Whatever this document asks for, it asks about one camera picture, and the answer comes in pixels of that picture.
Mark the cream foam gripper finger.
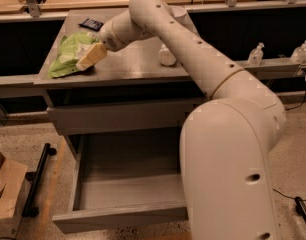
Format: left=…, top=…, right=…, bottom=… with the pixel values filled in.
left=76, top=43, right=107, bottom=71

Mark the green rice chip bag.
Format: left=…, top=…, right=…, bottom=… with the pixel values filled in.
left=48, top=31, right=99, bottom=78

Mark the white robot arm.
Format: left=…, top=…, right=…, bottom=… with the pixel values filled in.
left=77, top=0, right=286, bottom=240

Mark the grey drawer cabinet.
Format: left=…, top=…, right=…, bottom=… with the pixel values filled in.
left=34, top=8, right=206, bottom=153

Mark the closed grey top drawer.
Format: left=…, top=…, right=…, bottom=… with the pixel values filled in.
left=47, top=97, right=205, bottom=135

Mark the open grey middle drawer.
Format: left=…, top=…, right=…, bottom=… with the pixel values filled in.
left=53, top=127, right=187, bottom=234

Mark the small black packet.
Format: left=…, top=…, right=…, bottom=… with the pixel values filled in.
left=79, top=18, right=103, bottom=31

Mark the white plastic bottle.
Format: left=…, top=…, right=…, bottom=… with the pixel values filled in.
left=158, top=44, right=176, bottom=66

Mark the white ceramic bowl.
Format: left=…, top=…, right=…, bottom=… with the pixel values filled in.
left=171, top=6, right=187, bottom=25

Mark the brown cardboard box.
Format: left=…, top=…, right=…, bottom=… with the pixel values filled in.
left=0, top=152, right=27, bottom=238

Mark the clear sanitizer pump bottle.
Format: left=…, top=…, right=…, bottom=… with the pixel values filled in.
left=248, top=42, right=264, bottom=66

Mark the black metal stand leg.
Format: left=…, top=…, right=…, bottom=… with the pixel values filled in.
left=22, top=143, right=57, bottom=217

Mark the black bar floor right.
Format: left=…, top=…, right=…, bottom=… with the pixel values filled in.
left=295, top=197, right=306, bottom=224

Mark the grey rail shelf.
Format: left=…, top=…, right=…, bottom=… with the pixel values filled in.
left=238, top=58, right=306, bottom=80

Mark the black floor cable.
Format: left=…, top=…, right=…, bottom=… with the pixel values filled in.
left=272, top=187, right=297, bottom=201

